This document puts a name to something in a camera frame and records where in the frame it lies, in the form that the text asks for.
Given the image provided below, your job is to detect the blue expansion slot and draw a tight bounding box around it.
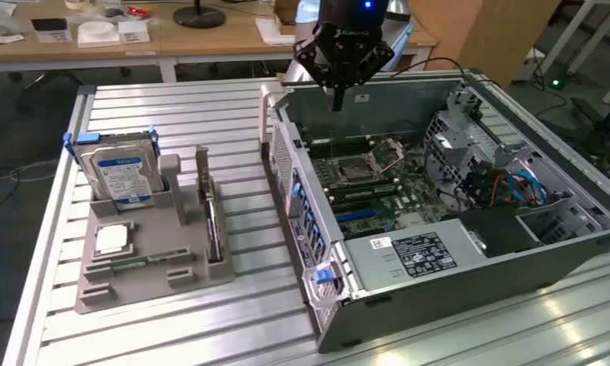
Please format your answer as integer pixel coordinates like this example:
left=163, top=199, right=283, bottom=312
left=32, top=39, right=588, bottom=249
left=334, top=207, right=380, bottom=225

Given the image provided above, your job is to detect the blue data wire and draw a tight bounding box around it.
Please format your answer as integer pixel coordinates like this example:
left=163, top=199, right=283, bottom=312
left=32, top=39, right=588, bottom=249
left=507, top=169, right=548, bottom=209

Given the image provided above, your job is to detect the green motherboard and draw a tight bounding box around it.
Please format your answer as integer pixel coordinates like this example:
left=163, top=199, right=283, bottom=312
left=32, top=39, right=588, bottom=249
left=300, top=132, right=465, bottom=242

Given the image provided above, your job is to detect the CPU socket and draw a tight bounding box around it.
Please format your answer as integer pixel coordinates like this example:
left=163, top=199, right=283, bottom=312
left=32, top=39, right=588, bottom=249
left=337, top=155, right=376, bottom=185

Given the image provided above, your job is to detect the white paper stack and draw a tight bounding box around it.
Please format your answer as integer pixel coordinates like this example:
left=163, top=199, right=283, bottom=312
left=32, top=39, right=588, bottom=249
left=255, top=16, right=299, bottom=47

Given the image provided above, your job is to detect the silver CPU chip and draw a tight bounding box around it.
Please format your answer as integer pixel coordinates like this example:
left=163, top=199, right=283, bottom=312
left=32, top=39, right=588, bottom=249
left=92, top=224, right=131, bottom=255

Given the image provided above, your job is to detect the black cable behind case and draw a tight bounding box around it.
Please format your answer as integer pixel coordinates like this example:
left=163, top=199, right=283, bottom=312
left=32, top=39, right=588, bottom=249
left=385, top=56, right=496, bottom=83

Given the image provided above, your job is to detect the hard disk in blue caddy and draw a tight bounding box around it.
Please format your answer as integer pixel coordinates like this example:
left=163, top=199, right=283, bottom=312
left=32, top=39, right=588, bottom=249
left=63, top=124, right=167, bottom=211

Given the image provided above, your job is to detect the green RAM stick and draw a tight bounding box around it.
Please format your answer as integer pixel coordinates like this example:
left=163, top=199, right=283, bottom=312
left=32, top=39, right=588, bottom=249
left=110, top=251, right=179, bottom=268

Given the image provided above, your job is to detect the wooden cabinet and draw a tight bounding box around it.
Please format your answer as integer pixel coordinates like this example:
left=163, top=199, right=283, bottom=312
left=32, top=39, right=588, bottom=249
left=411, top=0, right=564, bottom=88

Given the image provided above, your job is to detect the black round lamp base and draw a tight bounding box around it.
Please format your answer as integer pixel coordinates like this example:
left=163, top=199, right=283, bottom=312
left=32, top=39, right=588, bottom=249
left=172, top=0, right=228, bottom=29

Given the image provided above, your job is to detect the graphics card with metal bracket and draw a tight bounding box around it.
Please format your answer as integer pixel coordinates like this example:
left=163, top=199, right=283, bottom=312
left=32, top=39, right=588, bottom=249
left=195, top=143, right=226, bottom=265

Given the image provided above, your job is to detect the plain white labelled box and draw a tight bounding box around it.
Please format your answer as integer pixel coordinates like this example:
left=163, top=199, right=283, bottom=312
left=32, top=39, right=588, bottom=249
left=118, top=20, right=152, bottom=45

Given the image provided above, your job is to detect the open black PC case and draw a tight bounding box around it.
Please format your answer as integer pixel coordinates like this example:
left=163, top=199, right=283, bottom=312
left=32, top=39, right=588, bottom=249
left=259, top=68, right=610, bottom=354

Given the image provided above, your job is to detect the red wire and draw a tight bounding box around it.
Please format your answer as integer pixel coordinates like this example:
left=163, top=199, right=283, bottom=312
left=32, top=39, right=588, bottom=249
left=489, top=176, right=505, bottom=207

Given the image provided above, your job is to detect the blue floor cable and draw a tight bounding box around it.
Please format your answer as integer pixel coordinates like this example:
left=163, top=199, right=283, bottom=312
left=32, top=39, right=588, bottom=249
left=0, top=159, right=23, bottom=331

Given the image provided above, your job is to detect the wooden desk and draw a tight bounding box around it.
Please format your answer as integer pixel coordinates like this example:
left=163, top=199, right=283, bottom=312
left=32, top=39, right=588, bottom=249
left=0, top=0, right=439, bottom=74

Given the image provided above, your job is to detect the grey parts rack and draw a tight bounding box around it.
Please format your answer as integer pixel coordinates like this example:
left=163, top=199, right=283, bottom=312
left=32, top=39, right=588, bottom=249
left=74, top=143, right=239, bottom=316

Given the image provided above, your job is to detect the white box with black lid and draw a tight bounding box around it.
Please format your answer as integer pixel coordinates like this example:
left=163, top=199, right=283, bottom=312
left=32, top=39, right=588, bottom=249
left=30, top=18, right=75, bottom=44

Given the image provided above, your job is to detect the metal disk bay cage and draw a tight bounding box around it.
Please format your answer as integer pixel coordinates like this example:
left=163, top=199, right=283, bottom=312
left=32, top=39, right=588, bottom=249
left=420, top=109, right=505, bottom=185

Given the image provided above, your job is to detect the installed black RAM stick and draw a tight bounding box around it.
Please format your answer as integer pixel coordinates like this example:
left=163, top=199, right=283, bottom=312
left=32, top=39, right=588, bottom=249
left=327, top=181, right=396, bottom=194
left=339, top=187, right=403, bottom=204

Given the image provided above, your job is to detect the grey power supply unit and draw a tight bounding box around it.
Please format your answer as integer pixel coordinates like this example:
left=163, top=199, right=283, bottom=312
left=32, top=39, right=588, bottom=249
left=341, top=218, right=488, bottom=295

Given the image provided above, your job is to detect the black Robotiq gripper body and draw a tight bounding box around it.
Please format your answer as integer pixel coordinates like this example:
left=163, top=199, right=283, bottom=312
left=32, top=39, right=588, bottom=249
left=312, top=0, right=391, bottom=88

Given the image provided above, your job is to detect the black chair base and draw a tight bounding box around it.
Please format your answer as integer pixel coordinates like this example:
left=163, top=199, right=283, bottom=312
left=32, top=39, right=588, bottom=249
left=8, top=69, right=134, bottom=114

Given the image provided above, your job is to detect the clear plastic bag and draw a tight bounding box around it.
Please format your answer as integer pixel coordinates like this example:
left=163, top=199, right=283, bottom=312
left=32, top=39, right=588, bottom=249
left=0, top=1, right=31, bottom=36

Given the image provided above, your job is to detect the open metal socket cover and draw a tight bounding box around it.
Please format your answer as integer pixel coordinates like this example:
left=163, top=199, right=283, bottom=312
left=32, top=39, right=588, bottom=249
left=368, top=137, right=407, bottom=168

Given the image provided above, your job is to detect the white box with tape roll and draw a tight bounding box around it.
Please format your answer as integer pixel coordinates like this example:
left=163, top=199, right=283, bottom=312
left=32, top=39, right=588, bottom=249
left=76, top=20, right=123, bottom=49

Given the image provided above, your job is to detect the white table leg frame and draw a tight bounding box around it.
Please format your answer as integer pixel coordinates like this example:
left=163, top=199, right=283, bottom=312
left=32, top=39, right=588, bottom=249
left=537, top=0, right=610, bottom=104

